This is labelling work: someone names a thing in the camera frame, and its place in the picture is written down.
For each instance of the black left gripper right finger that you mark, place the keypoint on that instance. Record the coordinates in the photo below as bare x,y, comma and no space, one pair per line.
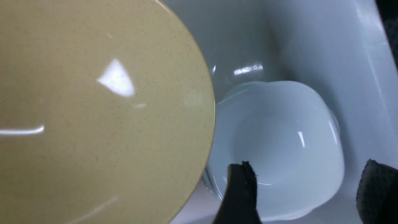
377,194

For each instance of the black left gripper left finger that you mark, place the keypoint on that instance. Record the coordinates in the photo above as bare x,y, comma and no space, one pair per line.
240,199

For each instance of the white dishes under top dish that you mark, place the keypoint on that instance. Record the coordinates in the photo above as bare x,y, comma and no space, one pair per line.
209,183

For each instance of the top white dish in tub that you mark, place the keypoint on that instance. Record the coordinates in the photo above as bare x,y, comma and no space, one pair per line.
290,138

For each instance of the large white plastic tub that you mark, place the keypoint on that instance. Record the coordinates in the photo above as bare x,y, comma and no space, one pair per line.
340,48

